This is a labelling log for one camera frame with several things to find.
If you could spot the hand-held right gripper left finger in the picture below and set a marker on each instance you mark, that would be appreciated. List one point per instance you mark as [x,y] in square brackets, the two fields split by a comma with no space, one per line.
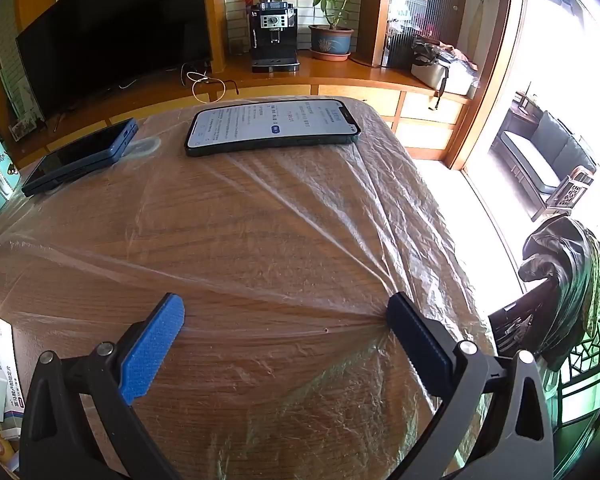
[152,347]

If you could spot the white medicine box blue label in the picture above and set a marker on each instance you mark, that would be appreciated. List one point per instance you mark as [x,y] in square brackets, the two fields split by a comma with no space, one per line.
[0,395]

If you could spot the wooden low cabinet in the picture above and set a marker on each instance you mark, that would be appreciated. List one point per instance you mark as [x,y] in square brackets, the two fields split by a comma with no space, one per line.
[330,80]

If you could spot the potted green plant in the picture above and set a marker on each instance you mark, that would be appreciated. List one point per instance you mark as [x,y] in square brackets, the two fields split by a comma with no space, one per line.
[332,35]

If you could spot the black flat screen television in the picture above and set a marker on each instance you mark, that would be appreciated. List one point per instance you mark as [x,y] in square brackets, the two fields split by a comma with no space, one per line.
[115,35]

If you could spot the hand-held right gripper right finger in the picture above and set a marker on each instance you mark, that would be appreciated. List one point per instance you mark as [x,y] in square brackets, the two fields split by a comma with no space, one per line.
[415,345]

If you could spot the small framed picture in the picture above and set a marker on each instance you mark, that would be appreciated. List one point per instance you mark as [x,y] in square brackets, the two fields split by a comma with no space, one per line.
[27,129]

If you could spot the black smartphone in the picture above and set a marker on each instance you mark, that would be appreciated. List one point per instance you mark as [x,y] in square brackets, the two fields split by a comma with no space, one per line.
[272,125]

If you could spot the dark sofa with grey cushion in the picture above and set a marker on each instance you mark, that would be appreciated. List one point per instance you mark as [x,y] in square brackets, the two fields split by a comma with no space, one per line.
[545,155]

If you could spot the black jacket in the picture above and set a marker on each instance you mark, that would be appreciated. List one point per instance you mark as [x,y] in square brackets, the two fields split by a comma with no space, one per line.
[560,280]

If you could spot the green patterned cloth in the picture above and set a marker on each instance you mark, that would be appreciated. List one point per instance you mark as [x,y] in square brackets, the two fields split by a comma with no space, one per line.
[596,280]

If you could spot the small white box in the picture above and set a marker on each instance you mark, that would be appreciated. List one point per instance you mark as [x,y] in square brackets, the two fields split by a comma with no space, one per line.
[1,342]

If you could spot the dark lattice chair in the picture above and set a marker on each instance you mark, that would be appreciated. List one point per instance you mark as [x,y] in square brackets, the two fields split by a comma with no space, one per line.
[580,390]

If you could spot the black coffee machine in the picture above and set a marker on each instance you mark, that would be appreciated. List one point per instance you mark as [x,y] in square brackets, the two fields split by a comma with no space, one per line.
[275,35]

